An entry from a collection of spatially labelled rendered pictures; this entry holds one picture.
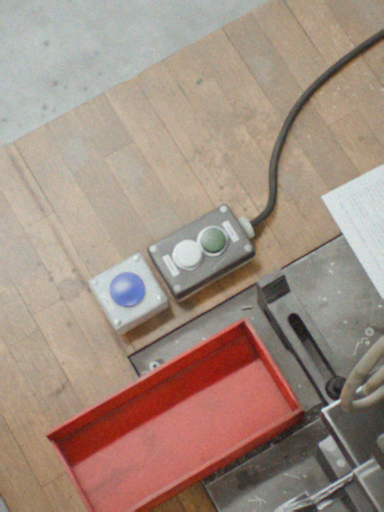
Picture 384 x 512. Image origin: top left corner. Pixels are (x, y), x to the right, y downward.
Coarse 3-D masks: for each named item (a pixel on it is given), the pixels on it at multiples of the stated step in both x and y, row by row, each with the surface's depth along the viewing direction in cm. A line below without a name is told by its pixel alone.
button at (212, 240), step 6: (210, 228) 152; (216, 228) 152; (204, 234) 151; (210, 234) 151; (216, 234) 151; (222, 234) 151; (204, 240) 151; (210, 240) 151; (216, 240) 151; (222, 240) 151; (204, 246) 151; (210, 246) 151; (216, 246) 151; (222, 246) 151; (210, 252) 151; (216, 252) 151
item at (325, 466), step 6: (318, 450) 141; (318, 456) 144; (318, 462) 146; (324, 462) 142; (324, 468) 144; (330, 468) 140; (330, 474) 142; (330, 480) 145; (336, 480) 140; (342, 498) 144; (348, 498) 139; (348, 504) 142
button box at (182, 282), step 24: (360, 48) 160; (288, 120) 158; (216, 216) 153; (264, 216) 154; (168, 240) 152; (192, 240) 152; (240, 240) 152; (168, 264) 151; (216, 264) 151; (240, 264) 153; (168, 288) 153; (192, 288) 151
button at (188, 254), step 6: (180, 246) 151; (186, 246) 151; (192, 246) 151; (198, 246) 151; (180, 252) 151; (186, 252) 151; (192, 252) 151; (198, 252) 151; (180, 258) 151; (186, 258) 151; (192, 258) 151; (198, 258) 151; (186, 264) 150; (192, 264) 150
